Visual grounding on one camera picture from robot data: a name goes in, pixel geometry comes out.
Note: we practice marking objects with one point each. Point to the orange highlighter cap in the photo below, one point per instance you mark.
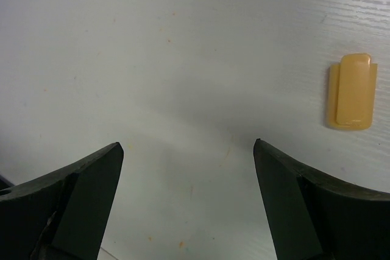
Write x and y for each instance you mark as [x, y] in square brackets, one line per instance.
[351, 92]

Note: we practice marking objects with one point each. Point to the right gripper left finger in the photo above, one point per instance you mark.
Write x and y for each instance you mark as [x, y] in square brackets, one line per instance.
[63, 214]

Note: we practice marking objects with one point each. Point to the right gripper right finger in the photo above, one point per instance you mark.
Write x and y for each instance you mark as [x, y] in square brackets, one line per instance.
[312, 215]

